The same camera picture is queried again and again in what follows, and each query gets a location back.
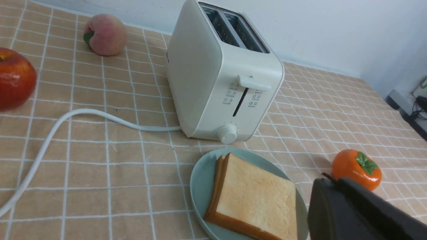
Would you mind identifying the orange persimmon with green leaf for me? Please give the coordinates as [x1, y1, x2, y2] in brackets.
[332, 149, 382, 191]

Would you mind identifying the light green round plate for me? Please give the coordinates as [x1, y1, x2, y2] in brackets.
[190, 148, 289, 240]

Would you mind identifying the red apple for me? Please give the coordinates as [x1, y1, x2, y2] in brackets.
[0, 47, 37, 111]

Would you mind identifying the pink peach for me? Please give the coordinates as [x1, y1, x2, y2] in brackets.
[83, 14, 128, 56]

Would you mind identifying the toasted bread slice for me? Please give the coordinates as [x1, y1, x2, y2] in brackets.
[204, 155, 226, 221]
[208, 152, 298, 240]

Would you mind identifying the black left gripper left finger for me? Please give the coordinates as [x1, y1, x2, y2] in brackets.
[308, 173, 367, 240]

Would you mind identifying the grey device at table edge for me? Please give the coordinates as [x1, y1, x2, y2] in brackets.
[386, 75, 427, 140]

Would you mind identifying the white two-slot toaster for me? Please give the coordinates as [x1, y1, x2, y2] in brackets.
[166, 0, 285, 144]

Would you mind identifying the white toaster power cord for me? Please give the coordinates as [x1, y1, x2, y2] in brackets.
[0, 108, 182, 218]

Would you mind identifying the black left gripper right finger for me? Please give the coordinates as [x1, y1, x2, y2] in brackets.
[337, 178, 426, 240]

